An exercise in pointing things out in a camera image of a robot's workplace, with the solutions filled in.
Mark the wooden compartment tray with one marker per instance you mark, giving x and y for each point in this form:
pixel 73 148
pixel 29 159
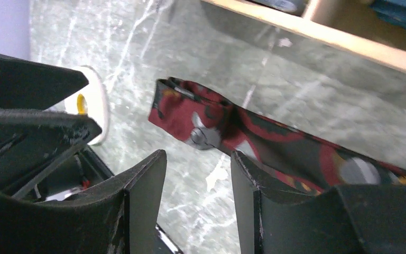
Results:
pixel 345 25

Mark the blue grey rolled tie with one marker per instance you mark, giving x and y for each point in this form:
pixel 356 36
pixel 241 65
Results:
pixel 294 7

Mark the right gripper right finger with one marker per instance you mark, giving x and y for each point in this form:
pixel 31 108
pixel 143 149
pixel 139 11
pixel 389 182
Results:
pixel 271 218

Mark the dark red floral tie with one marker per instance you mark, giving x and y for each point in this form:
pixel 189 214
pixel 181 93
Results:
pixel 204 119

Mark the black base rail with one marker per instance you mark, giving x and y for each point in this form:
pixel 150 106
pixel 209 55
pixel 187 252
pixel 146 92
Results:
pixel 164 244

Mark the white tape roll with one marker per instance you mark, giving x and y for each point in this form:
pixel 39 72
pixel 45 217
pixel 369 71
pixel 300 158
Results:
pixel 92 100

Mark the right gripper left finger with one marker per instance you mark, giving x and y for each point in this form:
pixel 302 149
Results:
pixel 118 215

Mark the navy yellow rolled tie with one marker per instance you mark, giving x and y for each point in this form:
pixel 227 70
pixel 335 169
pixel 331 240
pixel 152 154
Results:
pixel 391 11

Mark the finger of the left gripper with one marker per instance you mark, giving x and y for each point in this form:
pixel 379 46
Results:
pixel 30 85
pixel 31 139

